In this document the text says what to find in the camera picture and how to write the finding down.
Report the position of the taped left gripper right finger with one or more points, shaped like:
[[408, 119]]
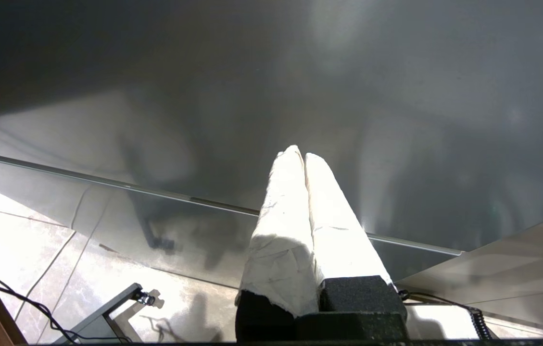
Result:
[[338, 240]]

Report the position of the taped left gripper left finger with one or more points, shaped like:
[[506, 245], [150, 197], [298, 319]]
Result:
[[281, 250]]

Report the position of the small caster wheel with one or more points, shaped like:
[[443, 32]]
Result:
[[146, 299]]

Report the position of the stainless steel appliance front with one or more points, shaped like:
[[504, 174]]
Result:
[[396, 96]]

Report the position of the grey table leg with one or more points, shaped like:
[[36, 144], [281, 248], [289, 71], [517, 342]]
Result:
[[103, 312]]

